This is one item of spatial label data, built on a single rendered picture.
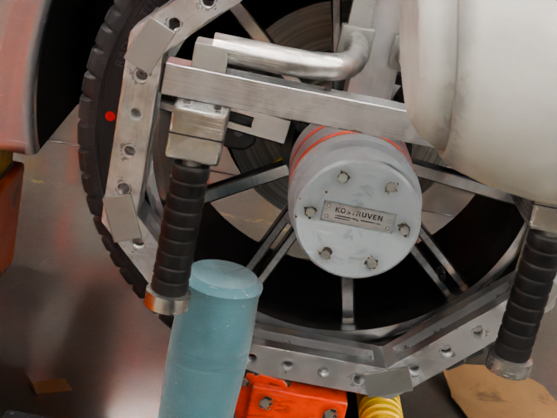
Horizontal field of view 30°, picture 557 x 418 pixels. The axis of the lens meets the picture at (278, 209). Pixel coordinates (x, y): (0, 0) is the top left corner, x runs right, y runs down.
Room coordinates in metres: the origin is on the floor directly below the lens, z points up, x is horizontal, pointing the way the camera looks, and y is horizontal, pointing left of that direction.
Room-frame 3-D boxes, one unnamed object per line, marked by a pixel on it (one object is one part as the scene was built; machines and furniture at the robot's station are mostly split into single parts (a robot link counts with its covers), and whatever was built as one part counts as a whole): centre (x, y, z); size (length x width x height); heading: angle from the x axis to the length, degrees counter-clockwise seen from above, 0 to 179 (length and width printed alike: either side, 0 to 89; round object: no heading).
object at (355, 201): (1.08, -0.07, 0.85); 0.21 x 0.14 x 0.14; 3
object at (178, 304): (0.91, 0.09, 0.83); 0.04 x 0.04 x 0.16
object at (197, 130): (0.94, 0.09, 0.93); 0.09 x 0.05 x 0.05; 3
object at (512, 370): (0.93, -0.25, 0.83); 0.04 x 0.04 x 0.16
